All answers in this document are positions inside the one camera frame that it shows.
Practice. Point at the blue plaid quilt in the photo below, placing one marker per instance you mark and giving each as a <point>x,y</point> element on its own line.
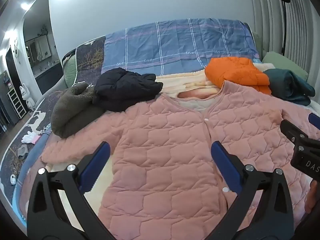
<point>175,45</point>

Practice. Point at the person's right hand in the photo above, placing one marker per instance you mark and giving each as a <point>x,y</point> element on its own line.
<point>313,195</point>

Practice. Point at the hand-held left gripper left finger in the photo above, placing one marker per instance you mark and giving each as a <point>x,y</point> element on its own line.
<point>98,161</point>

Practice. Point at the black floor lamp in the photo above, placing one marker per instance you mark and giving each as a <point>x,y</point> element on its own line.
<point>284,17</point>

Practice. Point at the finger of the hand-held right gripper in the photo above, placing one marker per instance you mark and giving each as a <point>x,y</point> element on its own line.
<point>292,131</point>
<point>315,121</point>

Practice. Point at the orange puffer jacket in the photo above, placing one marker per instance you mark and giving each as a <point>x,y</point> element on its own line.
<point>237,73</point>

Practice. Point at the green quilted pillow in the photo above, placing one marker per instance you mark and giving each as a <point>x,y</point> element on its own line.
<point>69,67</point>

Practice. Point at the dark printed bedsheet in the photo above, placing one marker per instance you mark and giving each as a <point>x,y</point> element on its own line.
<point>90,55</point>

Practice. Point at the white shelf rack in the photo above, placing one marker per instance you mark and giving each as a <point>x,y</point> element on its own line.
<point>16,103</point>

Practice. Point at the black puffer jacket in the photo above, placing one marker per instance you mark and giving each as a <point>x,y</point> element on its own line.
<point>125,90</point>

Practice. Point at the teal folded garment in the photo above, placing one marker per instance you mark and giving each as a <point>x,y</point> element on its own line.
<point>290,85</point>

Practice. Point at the white cloth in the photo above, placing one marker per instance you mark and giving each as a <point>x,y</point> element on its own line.
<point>30,137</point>

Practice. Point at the arched doorway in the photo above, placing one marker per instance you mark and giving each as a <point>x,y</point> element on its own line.
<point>40,45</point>

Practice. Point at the pink quilted jacket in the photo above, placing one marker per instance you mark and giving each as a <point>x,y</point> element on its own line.
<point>170,150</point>

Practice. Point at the grey cloth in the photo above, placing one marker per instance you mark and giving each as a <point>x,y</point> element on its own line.
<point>23,151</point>

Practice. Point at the dark olive fleece garment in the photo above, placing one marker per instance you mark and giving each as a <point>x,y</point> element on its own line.
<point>72,110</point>

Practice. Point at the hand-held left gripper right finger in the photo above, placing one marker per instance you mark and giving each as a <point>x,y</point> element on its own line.
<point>225,166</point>

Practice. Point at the white cat figurine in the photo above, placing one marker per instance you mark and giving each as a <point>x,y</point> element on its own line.
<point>27,96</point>

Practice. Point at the small white object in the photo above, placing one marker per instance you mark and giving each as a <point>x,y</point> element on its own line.
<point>13,180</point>

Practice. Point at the cream fleece blanket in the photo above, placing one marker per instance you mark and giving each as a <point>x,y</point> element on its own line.
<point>180,81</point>

